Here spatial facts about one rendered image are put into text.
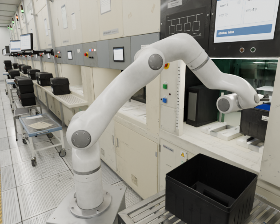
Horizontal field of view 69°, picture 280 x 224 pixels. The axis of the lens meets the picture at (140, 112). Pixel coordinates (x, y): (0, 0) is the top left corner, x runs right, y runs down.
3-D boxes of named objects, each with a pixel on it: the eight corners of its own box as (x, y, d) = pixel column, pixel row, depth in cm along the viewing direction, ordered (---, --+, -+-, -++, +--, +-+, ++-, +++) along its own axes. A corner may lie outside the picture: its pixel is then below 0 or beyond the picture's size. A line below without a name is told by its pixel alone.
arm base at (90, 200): (61, 215, 87) (55, 178, 82) (81, 187, 105) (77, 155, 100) (102, 221, 84) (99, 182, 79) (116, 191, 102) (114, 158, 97)
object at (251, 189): (197, 181, 108) (199, 152, 103) (253, 209, 89) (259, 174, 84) (163, 208, 90) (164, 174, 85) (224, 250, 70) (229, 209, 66)
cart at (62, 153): (21, 143, 341) (15, 116, 328) (53, 136, 371) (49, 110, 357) (32, 168, 266) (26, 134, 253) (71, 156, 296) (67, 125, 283)
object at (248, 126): (236, 138, 128) (240, 88, 118) (253, 129, 138) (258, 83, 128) (278, 152, 108) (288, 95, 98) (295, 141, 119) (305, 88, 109)
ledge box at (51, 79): (50, 93, 346) (48, 77, 339) (67, 91, 360) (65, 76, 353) (53, 95, 322) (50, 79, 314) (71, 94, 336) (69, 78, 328)
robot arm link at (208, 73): (225, 44, 79) (264, 96, 88) (194, 58, 92) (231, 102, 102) (218, 59, 75) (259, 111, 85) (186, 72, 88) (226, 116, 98)
